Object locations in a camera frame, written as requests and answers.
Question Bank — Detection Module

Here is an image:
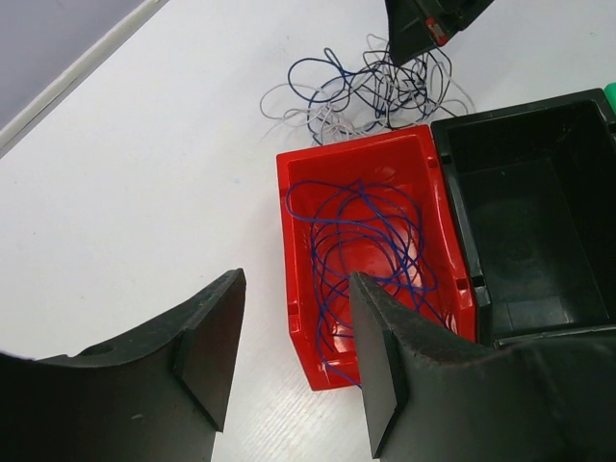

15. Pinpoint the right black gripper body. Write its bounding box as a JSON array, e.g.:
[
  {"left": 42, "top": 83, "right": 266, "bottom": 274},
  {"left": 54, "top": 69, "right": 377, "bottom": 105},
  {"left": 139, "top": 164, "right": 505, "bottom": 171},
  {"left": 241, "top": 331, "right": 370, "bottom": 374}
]
[{"left": 418, "top": 0, "right": 493, "bottom": 46}]

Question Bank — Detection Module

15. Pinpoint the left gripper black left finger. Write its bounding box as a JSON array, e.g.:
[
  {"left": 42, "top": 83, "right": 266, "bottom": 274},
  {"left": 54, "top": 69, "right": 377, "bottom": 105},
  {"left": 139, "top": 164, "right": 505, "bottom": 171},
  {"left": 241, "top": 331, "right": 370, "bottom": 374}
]
[{"left": 1, "top": 269, "right": 246, "bottom": 461}]

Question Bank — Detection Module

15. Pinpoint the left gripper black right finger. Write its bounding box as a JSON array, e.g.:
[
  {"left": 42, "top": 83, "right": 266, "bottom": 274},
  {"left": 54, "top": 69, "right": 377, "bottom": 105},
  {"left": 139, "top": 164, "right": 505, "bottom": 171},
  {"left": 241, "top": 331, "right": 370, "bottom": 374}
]
[{"left": 349, "top": 272, "right": 615, "bottom": 461}]

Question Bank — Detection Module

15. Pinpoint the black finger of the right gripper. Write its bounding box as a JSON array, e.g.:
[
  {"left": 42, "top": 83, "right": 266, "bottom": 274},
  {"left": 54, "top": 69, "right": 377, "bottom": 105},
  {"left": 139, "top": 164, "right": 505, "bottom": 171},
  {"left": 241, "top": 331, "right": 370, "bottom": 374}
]
[{"left": 385, "top": 0, "right": 437, "bottom": 65}]

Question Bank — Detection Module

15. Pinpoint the thin wire bundle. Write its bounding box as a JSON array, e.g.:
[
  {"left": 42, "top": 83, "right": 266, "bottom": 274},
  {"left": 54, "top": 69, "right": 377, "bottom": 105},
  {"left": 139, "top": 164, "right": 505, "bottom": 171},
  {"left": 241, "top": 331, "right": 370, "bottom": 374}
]
[{"left": 259, "top": 33, "right": 477, "bottom": 148}]

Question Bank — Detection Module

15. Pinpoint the thin dark blue wire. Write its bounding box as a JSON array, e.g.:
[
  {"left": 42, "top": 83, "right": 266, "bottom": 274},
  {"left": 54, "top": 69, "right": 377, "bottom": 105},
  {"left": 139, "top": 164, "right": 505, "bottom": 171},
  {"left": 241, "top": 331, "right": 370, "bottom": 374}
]
[{"left": 284, "top": 178, "right": 453, "bottom": 391}]

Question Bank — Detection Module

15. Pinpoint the red plastic bin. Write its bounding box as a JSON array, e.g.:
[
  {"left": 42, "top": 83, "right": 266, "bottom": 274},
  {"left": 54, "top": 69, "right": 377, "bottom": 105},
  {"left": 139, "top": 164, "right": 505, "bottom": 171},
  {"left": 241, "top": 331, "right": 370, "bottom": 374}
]
[{"left": 276, "top": 125, "right": 478, "bottom": 391}]

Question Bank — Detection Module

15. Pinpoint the green plastic bin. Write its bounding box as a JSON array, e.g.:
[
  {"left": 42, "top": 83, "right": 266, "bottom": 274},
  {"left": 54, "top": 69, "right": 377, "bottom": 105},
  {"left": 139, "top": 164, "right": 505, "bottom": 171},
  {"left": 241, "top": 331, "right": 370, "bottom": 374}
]
[{"left": 603, "top": 82, "right": 616, "bottom": 114}]

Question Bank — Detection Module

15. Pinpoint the black plastic bin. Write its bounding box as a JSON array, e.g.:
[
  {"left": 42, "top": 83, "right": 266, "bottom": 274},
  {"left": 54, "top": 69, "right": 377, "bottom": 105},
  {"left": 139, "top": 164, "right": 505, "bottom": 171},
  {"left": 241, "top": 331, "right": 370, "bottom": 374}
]
[{"left": 431, "top": 89, "right": 615, "bottom": 347}]

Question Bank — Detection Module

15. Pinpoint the aluminium table edge frame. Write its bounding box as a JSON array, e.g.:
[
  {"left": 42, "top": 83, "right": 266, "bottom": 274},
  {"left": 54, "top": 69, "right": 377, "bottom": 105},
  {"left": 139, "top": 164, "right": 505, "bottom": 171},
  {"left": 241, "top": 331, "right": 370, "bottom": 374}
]
[{"left": 1, "top": 1, "right": 166, "bottom": 155}]

